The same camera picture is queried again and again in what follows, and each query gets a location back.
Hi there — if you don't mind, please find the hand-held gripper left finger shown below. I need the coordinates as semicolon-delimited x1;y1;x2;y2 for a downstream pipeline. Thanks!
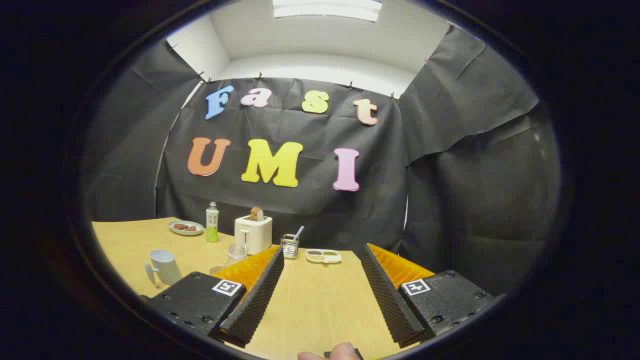
140;244;286;349

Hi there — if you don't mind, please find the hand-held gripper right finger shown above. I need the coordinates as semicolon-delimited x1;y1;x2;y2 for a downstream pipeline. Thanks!
360;243;506;349

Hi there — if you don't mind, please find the clear juice bottle green label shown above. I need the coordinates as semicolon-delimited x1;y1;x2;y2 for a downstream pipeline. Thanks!
220;243;249;271

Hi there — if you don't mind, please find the white cup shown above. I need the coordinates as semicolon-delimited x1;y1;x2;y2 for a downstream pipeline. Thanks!
144;249;183;289

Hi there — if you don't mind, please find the small green drink bottle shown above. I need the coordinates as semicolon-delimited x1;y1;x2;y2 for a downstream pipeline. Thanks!
205;201;220;244

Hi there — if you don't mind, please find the wooden table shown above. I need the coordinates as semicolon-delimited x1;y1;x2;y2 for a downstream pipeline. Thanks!
91;216;421;360

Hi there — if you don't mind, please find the white toaster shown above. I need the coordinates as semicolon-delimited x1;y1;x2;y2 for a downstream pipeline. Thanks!
234;215;273;256

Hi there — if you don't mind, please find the white divided dish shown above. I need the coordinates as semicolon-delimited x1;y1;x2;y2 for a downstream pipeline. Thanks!
305;249;342;264

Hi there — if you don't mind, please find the pale green plate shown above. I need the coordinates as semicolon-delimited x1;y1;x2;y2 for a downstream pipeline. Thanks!
167;220;205;237

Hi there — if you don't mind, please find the ceiling light panel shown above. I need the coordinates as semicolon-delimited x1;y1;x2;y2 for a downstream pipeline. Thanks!
272;0;383;23

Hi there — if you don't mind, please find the wire mesh holder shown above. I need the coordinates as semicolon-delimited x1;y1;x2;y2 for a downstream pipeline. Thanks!
280;233;300;260

